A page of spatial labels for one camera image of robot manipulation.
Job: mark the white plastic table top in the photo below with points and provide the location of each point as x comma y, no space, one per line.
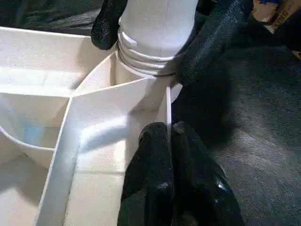
35,58

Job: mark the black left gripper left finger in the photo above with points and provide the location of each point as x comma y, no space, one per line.
150,179

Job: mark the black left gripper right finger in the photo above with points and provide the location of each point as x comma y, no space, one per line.
202,188

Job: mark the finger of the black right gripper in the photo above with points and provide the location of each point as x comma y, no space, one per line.
105,26
207,47

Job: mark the white plastic table leg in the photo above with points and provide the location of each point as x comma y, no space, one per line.
160,28

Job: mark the black work mat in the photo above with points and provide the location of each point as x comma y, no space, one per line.
258,141

